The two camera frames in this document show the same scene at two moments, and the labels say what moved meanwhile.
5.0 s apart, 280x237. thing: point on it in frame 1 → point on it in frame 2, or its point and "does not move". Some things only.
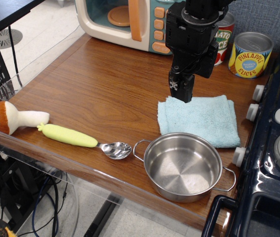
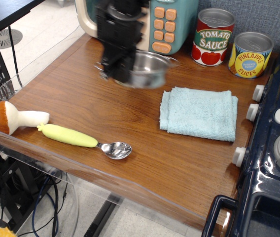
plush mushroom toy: x=7 y=118 does not move
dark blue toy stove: x=266 y=205 does not move
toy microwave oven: x=136 y=24 does not move
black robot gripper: x=191 y=42 → x=120 y=30
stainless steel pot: x=185 y=167 → x=150 y=70
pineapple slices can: x=250 y=54 does not move
